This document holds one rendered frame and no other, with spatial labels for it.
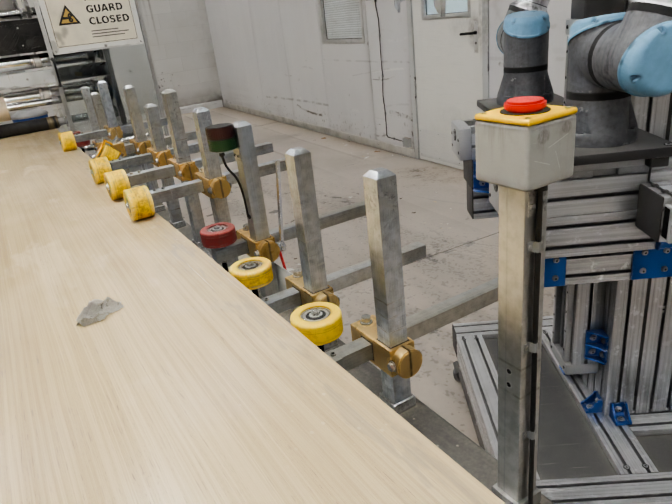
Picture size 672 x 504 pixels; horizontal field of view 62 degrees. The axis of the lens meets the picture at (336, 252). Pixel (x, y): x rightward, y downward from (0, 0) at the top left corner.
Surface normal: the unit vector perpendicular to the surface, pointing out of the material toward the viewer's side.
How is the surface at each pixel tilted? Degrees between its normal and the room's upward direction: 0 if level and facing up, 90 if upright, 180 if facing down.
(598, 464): 0
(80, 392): 0
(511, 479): 90
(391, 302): 90
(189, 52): 90
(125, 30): 90
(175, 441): 0
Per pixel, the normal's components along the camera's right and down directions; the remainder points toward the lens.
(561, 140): 0.53, 0.28
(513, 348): -0.84, 0.29
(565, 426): -0.11, -0.91
